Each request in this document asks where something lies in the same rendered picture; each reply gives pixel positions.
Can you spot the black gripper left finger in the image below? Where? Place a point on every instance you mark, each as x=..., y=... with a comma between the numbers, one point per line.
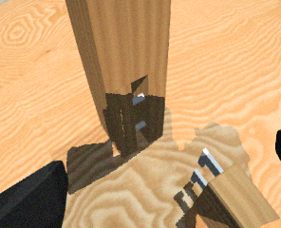
x=38, y=201

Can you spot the wooden post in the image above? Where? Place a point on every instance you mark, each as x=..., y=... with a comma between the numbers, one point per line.
x=124, y=48

